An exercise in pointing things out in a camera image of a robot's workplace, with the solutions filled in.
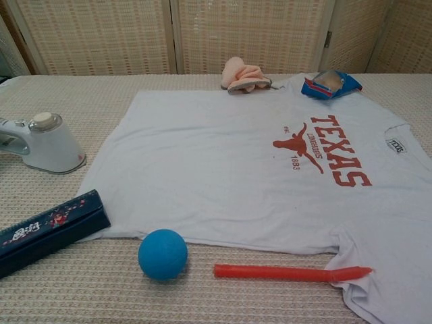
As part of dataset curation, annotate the white Texas print T-shirt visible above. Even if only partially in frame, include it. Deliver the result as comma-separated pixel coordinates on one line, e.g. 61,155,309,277
76,74,432,324

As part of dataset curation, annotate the beige woven tablecloth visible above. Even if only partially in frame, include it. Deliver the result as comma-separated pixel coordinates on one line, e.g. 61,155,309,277
0,72,432,324

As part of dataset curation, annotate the blue rubber ball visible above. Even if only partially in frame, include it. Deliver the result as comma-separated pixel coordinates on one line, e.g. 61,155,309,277
138,228,188,280

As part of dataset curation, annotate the peach folded towel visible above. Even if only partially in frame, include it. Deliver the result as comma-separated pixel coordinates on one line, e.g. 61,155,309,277
221,57,273,96

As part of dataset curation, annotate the red candle stick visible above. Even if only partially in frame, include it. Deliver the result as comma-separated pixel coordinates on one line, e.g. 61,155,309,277
213,263,373,282

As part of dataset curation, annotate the dark blue pencil box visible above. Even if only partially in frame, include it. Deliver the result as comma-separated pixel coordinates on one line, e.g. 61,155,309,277
0,189,112,279

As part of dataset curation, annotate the white steam iron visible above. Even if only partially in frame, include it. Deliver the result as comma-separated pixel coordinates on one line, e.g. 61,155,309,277
0,112,87,175

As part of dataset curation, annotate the woven wooden folding screen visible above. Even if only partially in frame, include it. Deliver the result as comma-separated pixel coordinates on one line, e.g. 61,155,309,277
0,0,432,76

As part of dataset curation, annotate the blue snack packet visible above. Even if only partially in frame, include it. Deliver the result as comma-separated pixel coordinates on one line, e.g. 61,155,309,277
300,70,364,101

